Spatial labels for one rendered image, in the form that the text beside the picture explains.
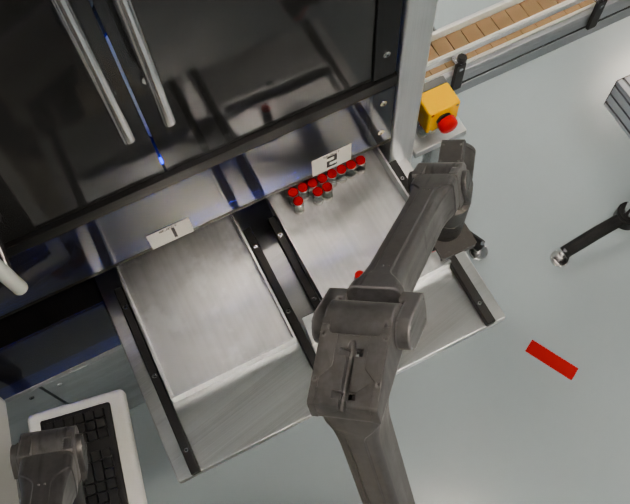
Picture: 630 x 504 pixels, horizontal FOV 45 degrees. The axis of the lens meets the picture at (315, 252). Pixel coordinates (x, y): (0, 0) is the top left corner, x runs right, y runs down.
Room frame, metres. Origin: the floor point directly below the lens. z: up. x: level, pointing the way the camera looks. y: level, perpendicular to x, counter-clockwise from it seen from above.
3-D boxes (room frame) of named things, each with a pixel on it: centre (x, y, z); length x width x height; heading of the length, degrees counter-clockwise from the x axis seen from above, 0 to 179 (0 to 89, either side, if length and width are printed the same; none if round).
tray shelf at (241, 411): (0.52, 0.05, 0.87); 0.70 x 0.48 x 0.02; 112
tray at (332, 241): (0.65, -0.08, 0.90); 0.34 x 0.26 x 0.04; 23
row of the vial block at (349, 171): (0.75, -0.04, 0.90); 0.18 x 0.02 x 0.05; 113
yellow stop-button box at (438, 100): (0.85, -0.27, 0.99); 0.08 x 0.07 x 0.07; 22
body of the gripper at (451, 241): (0.51, -0.22, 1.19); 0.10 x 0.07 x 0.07; 21
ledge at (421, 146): (0.90, -0.27, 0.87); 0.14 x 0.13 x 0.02; 22
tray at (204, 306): (0.52, 0.23, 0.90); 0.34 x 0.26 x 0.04; 22
